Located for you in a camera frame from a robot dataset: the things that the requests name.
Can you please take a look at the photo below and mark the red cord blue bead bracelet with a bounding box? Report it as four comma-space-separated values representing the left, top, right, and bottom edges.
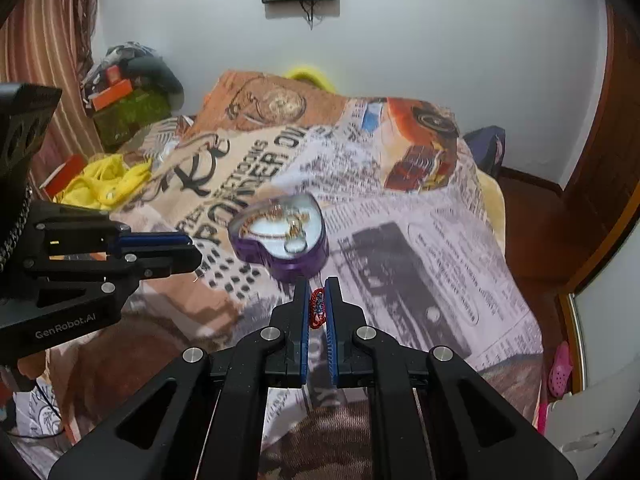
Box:
308, 286, 328, 331

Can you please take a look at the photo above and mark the red box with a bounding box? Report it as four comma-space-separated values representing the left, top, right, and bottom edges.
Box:
39, 154, 87, 200

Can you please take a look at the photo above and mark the yellow garment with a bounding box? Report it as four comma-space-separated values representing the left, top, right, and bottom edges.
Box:
53, 154, 152, 211

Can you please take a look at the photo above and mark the pink croc shoe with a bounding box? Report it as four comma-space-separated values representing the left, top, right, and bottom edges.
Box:
548, 341, 573, 399

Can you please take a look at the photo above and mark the green patterned storage bin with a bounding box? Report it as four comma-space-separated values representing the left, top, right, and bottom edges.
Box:
93, 89, 171, 153

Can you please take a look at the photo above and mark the orange box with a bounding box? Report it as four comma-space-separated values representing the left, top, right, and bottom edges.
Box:
91, 79, 134, 112

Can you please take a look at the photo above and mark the white wardrobe sliding door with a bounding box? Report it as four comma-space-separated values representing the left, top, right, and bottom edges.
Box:
558, 223, 639, 393

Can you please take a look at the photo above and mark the striped brown curtain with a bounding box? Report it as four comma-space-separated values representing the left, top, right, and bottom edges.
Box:
1, 0, 102, 186

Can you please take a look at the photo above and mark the silver round pendant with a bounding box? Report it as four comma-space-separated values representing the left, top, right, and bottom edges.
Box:
283, 237, 308, 255

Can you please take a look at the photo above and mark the purple heart-shaped tin box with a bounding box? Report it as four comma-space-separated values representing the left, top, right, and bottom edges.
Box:
228, 193, 329, 283

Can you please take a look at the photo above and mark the brown wooden door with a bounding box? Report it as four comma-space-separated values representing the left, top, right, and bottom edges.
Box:
499, 8, 639, 285

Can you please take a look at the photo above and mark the newspaper print patchwork blanket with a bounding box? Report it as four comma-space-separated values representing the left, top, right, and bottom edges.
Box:
49, 72, 542, 479

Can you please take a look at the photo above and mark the dark blue pillow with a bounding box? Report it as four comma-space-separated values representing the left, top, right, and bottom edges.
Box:
463, 126, 506, 180

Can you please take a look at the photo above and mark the gold red bead bracelet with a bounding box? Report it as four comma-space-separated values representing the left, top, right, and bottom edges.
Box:
240, 201, 312, 241

